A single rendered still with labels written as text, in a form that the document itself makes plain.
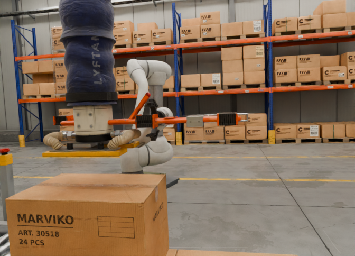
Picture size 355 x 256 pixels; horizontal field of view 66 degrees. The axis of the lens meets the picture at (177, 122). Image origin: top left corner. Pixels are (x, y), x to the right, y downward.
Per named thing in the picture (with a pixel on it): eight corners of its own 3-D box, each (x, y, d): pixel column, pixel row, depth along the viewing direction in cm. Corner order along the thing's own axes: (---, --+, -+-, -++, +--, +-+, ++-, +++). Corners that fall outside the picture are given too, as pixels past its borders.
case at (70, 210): (12, 290, 118) (4, 198, 115) (66, 242, 157) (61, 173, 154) (148, 302, 107) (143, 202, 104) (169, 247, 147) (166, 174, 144)
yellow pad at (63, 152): (41, 157, 115) (40, 145, 115) (55, 152, 125) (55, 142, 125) (119, 156, 110) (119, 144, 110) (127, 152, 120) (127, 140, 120)
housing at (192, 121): (186, 127, 116) (186, 116, 116) (188, 125, 123) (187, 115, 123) (203, 126, 115) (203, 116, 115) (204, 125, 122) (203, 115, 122)
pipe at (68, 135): (44, 147, 117) (43, 134, 117) (74, 139, 142) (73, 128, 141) (120, 146, 112) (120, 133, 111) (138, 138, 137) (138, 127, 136)
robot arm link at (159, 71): (141, 163, 210) (167, 160, 221) (149, 168, 196) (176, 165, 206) (139, 61, 202) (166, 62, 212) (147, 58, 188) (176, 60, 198)
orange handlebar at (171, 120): (36, 128, 127) (36, 120, 127) (71, 122, 157) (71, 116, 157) (242, 123, 113) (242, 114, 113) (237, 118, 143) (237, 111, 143)
